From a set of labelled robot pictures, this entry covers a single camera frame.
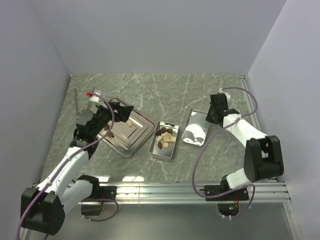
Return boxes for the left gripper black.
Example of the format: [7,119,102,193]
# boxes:
[91,101,134,137]

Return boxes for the metal tin lid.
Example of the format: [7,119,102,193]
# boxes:
[181,109,210,147]

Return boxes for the steel tongs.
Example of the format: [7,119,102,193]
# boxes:
[73,88,93,121]

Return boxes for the dark round chocolate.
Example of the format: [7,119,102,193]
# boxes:
[166,128,173,134]

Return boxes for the white round chocolate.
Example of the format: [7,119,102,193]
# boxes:
[156,132,172,143]

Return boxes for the white square chocolate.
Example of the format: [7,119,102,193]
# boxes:
[170,136,176,143]

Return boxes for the metal tin box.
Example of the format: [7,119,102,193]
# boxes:
[149,121,179,161]

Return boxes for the brown oval chocolate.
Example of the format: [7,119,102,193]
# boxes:
[157,142,163,149]

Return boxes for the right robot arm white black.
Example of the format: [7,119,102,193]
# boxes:
[206,93,284,200]

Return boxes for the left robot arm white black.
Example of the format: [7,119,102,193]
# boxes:
[18,101,134,236]

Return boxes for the steel serving tray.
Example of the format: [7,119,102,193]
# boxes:
[103,108,156,158]

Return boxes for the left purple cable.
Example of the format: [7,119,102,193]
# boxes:
[16,92,120,240]

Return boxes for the purple cable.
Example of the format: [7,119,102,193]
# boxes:
[16,92,120,240]
[192,87,258,220]

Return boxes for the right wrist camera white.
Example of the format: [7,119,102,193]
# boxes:
[218,88,231,102]

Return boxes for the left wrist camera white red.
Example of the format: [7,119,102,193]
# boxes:
[85,90,105,106]

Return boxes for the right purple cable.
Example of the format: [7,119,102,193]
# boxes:
[192,87,258,220]

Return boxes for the aluminium right side rail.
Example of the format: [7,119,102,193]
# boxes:
[238,74,278,181]

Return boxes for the aluminium rail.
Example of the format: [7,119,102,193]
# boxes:
[100,180,291,204]
[238,74,278,181]

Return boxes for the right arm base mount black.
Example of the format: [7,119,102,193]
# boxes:
[203,185,250,219]

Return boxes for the aluminium front rail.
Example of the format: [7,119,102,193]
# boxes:
[100,180,291,204]

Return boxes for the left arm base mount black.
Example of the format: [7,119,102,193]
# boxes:
[66,175,120,222]

